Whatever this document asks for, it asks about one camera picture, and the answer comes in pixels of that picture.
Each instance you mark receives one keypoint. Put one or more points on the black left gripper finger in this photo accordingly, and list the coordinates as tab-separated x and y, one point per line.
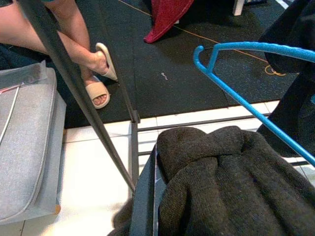
145	209

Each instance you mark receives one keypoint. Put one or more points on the black printed t-shirt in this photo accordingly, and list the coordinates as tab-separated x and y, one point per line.
221	184

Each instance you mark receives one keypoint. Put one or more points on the blue plastic hanger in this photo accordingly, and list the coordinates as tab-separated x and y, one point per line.
236	93

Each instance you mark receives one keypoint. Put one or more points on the plain black t-shirt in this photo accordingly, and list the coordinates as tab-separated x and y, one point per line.
290	110

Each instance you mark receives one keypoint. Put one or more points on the beige slide sandal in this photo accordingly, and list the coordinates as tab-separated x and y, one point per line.
109	64
97	89

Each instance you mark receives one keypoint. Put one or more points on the grey padded ottoman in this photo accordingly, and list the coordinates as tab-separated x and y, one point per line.
24	147

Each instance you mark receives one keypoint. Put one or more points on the black metal clothes rack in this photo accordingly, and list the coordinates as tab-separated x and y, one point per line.
72	76

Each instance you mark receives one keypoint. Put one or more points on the grey plastic sheet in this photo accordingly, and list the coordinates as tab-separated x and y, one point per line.
24	73

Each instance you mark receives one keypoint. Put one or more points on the person in teal shorts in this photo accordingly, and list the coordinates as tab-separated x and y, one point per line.
73	37

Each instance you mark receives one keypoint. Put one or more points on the red cloth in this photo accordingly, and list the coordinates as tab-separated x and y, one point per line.
167	17

